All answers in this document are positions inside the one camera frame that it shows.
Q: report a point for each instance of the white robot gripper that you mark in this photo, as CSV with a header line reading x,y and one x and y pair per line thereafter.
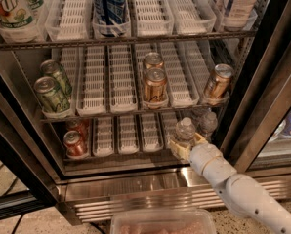
x,y
200,157

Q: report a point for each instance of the clear water bottle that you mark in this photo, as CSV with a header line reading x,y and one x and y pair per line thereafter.
x,y
208,124
184,131

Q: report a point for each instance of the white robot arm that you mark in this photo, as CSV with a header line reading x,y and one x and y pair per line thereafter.
x,y
241,194

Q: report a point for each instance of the fridge glass door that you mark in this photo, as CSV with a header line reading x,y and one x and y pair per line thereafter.
x,y
250,135

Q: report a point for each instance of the stainless fridge base grille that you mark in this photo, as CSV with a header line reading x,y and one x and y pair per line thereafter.
x,y
98,198

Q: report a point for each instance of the white labelled bottle right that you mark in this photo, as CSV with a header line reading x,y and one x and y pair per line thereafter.
x,y
236,13

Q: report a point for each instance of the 7UP bottle front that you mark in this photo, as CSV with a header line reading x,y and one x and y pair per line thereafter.
x,y
17,20

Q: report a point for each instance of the gold soda can front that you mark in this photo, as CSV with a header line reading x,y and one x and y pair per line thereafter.
x,y
155,81

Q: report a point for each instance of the gold soda can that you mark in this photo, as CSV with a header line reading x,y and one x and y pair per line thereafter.
x,y
153,60
155,81
218,81

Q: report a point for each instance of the gold soda can right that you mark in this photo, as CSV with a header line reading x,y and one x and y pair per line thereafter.
x,y
218,81

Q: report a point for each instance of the gold soda can rear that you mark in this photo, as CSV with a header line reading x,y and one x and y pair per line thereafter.
x,y
153,60

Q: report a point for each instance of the clear plastic food container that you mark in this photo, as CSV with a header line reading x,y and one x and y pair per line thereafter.
x,y
163,221

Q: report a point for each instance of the orange soda can rear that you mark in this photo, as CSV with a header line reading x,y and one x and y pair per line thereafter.
x,y
79,126

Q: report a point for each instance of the orange soda can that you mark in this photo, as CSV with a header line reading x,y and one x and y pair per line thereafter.
x,y
75,145
79,126

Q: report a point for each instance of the orange soda can front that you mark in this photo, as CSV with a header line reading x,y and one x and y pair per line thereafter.
x,y
75,145

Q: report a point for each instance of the green soda can front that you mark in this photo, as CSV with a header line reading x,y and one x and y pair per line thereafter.
x,y
51,95

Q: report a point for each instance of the green soda can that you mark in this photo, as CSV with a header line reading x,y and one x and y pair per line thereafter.
x,y
54,69
51,95

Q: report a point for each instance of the green soda can rear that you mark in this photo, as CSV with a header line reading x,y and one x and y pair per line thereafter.
x,y
54,69

